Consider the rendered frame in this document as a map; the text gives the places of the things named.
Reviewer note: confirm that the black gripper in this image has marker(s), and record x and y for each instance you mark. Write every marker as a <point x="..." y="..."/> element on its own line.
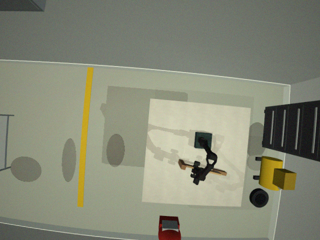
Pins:
<point x="195" y="167"/>

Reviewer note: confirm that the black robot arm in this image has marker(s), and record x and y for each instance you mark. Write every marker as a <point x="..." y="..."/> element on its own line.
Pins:
<point x="202" y="172"/>

